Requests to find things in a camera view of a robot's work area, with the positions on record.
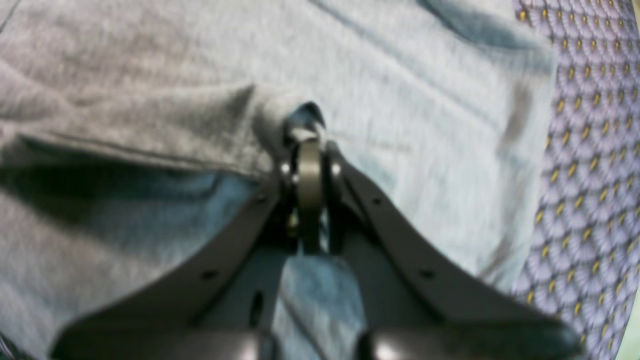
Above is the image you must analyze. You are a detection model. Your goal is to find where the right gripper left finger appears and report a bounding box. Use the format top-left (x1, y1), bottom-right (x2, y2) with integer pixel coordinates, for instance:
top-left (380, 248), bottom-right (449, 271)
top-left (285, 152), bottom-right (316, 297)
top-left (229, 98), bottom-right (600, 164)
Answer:
top-left (52, 130), bottom-right (324, 360)

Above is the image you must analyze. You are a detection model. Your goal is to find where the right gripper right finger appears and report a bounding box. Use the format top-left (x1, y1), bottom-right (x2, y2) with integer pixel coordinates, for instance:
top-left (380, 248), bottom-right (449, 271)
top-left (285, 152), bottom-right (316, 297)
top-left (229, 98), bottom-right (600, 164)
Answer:
top-left (323, 142), bottom-right (583, 360)

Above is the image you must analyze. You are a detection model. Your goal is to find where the patterned purple tablecloth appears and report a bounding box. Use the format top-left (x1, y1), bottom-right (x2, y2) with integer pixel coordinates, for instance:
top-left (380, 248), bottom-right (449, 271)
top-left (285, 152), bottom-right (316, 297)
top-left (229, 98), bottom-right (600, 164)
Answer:
top-left (512, 0), bottom-right (640, 360)

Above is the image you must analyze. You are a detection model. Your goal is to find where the light grey T-shirt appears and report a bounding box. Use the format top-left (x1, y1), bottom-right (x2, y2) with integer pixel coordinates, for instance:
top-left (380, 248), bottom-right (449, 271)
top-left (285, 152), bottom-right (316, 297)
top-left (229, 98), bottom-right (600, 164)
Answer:
top-left (0, 0), bottom-right (557, 360)

